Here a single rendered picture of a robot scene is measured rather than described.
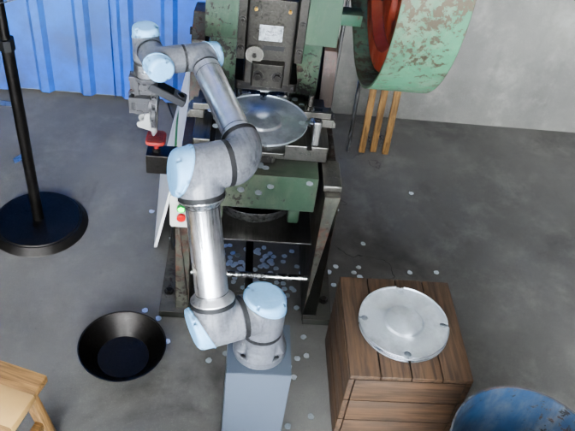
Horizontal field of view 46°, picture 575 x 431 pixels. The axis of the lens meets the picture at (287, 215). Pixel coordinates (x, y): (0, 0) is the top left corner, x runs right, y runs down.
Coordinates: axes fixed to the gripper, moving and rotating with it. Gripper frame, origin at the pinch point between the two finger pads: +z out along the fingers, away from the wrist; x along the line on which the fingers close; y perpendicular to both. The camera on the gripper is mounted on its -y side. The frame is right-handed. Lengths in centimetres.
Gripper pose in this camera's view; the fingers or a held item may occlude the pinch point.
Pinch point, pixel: (156, 132)
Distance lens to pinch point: 215.4
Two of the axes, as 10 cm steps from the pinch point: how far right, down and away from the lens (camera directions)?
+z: -1.1, 7.4, 6.6
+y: -9.9, -0.7, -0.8
